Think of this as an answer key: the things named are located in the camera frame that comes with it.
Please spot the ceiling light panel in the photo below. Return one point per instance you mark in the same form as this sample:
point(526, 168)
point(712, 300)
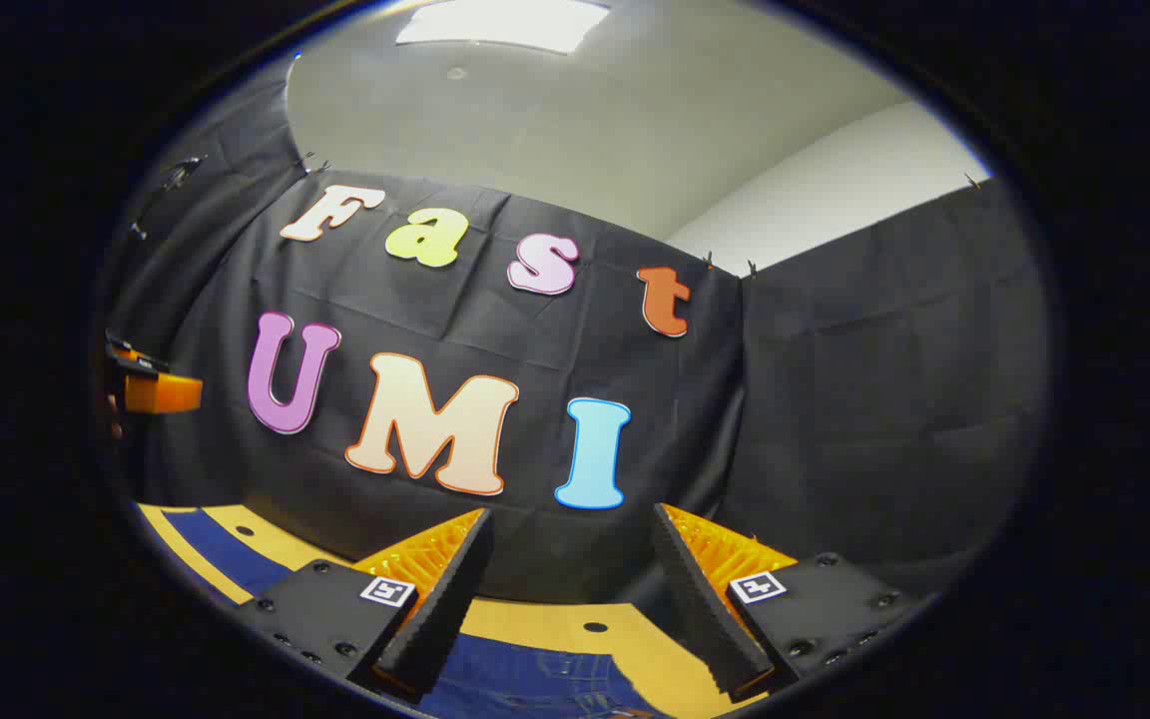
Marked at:
point(505, 22)

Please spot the black backdrop cloth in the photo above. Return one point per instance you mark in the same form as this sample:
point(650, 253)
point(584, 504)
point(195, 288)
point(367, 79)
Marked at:
point(835, 399)

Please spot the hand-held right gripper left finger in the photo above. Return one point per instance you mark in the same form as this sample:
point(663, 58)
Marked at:
point(435, 619)

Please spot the blue denim jeans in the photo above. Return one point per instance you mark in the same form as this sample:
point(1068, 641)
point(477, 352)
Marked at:
point(535, 679)

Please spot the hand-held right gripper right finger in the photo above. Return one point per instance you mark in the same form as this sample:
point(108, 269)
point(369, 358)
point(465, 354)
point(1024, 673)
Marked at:
point(710, 619)

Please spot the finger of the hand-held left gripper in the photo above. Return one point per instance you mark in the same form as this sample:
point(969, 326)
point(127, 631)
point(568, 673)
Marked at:
point(136, 358)
point(166, 393)

